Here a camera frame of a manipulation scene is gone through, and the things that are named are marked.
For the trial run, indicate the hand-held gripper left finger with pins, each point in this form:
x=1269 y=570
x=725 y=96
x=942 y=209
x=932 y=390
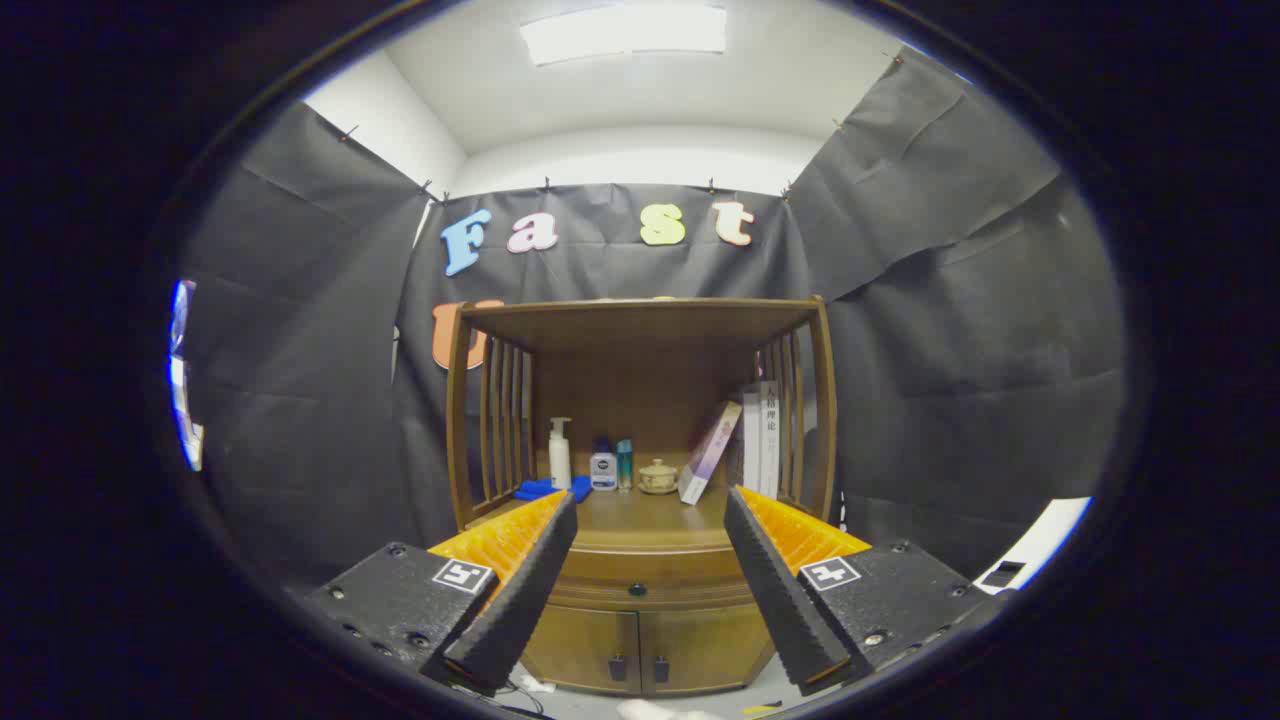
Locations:
x=520 y=600

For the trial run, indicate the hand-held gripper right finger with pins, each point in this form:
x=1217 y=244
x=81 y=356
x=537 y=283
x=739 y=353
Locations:
x=780 y=590

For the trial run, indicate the wooden drawer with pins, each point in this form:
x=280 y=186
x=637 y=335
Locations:
x=620 y=570

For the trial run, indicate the wooden cabinet door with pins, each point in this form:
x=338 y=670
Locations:
x=700 y=645
x=580 y=645

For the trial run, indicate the wooden countertop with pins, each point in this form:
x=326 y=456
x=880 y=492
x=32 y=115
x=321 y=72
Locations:
x=640 y=515

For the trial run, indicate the wooden cabinet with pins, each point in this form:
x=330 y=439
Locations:
x=640 y=400

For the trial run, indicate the blue folded cloth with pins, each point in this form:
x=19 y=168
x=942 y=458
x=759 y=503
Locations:
x=545 y=490

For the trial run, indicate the white book black lettering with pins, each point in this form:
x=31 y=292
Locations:
x=769 y=450

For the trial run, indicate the white pump bottle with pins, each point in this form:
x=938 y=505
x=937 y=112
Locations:
x=560 y=465

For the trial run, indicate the purple white book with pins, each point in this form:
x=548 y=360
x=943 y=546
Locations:
x=705 y=460

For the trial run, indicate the white lotion bottle blue cap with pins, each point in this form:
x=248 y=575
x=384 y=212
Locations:
x=603 y=470

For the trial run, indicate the beige lidded teacup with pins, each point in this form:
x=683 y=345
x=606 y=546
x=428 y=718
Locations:
x=658 y=478

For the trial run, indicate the teal slim bottle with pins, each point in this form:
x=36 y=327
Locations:
x=625 y=465

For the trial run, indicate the white appliance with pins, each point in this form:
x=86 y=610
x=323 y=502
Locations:
x=1045 y=535

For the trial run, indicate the bright white panel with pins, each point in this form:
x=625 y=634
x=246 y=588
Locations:
x=180 y=390

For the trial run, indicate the ceiling light panel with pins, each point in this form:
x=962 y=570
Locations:
x=620 y=35

